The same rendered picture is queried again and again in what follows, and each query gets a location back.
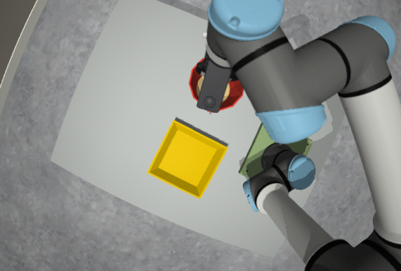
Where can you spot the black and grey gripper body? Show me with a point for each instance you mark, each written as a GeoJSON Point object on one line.
{"type": "Point", "coordinates": [205, 61]}

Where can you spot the yellow square tray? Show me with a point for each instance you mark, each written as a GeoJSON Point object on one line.
{"type": "Point", "coordinates": [187, 159]}

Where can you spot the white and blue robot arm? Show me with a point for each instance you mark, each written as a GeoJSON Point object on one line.
{"type": "Point", "coordinates": [286, 87]}

